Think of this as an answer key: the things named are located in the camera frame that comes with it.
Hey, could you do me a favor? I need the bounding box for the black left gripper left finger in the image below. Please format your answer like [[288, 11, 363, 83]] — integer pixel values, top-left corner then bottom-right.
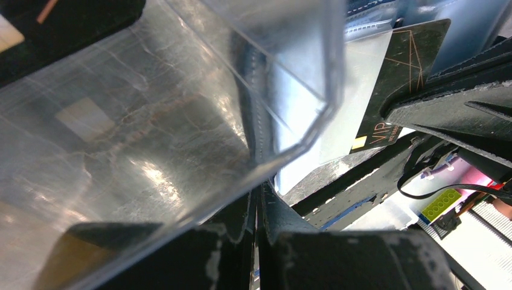
[[36, 192, 255, 289]]

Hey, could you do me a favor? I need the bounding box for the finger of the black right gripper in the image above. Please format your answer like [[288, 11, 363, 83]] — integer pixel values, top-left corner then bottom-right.
[[380, 38, 511, 167]]

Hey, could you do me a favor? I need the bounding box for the clear acrylic card box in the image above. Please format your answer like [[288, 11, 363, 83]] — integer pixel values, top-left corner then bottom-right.
[[0, 0, 347, 290]]

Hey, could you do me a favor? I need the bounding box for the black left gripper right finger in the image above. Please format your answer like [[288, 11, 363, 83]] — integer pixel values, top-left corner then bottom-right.
[[257, 183, 454, 289]]

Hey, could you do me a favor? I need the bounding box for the blue leather card holder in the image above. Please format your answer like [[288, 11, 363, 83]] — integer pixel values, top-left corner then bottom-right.
[[225, 1, 511, 195]]

